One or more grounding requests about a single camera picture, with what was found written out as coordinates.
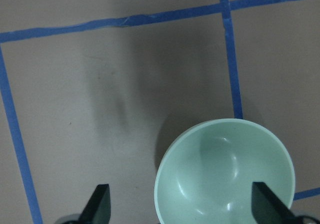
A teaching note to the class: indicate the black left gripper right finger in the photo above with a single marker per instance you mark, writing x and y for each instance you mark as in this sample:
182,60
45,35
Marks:
267,208

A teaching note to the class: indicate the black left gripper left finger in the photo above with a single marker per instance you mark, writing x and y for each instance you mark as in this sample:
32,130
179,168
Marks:
98,208

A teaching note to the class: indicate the green bowl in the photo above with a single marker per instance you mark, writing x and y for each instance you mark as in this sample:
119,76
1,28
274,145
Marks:
206,174

